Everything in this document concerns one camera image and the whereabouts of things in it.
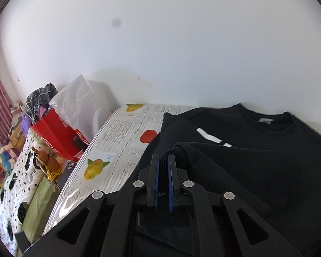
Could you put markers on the wooden chair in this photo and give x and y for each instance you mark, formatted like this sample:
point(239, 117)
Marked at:
point(16, 139)

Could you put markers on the red paper bag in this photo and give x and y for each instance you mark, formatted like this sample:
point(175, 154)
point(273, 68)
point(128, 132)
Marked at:
point(53, 131)

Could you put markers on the black sweatshirt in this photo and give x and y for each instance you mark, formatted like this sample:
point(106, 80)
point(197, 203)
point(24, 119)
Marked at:
point(256, 166)

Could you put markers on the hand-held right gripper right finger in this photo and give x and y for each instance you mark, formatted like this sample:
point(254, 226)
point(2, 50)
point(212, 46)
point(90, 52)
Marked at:
point(171, 182)

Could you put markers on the brown gourd ornament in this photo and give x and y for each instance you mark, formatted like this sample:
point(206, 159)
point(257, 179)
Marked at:
point(44, 156)

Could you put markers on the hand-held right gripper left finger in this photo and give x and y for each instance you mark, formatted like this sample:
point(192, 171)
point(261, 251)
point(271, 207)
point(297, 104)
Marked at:
point(156, 182)

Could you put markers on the green sheet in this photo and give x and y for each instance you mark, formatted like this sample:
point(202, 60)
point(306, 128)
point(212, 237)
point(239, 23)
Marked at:
point(40, 203)

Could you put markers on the grey plaid cloth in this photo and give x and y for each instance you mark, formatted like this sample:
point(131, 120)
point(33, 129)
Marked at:
point(40, 96)

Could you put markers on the purple fluffy cloth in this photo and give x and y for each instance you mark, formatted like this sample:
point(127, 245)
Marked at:
point(26, 123)

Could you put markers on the colourful patchwork blanket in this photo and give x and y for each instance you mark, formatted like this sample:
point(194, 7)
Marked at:
point(9, 158)

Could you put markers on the fruit print bed cover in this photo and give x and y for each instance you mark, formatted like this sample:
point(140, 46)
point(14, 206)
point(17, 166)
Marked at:
point(117, 139)

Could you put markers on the black spotted white quilt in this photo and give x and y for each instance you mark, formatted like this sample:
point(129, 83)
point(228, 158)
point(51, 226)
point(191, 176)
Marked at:
point(18, 171)

